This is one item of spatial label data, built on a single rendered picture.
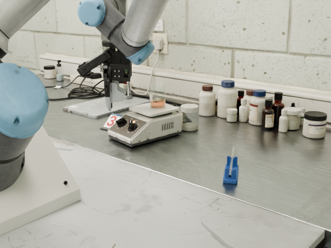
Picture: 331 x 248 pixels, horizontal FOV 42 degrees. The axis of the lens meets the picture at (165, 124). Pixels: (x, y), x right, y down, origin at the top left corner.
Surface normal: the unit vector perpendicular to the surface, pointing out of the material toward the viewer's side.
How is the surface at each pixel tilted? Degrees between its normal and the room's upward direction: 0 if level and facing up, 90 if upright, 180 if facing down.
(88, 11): 92
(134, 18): 118
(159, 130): 90
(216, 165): 0
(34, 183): 45
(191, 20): 90
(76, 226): 0
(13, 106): 52
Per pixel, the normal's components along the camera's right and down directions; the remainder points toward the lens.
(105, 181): -0.01, -0.96
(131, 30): -0.59, 0.71
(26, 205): 0.53, -0.55
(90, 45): -0.65, 0.22
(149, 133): 0.64, 0.22
